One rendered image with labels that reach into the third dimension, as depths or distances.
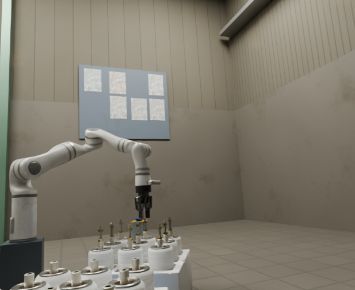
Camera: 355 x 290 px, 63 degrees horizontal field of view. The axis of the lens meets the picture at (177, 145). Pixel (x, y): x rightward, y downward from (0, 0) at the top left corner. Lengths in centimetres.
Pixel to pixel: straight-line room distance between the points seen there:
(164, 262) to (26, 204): 58
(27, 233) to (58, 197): 233
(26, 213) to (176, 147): 287
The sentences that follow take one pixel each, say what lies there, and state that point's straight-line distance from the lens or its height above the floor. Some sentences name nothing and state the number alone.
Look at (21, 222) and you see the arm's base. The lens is 131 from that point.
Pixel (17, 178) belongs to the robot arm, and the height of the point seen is 55.
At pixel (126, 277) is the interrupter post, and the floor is 27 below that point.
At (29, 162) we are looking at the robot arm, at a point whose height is 61.
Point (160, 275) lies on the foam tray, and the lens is 111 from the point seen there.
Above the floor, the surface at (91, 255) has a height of 24.
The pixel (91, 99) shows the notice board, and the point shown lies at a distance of 382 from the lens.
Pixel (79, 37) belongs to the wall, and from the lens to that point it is 417.
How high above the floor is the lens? 46
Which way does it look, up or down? 9 degrees up
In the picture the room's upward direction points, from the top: 4 degrees counter-clockwise
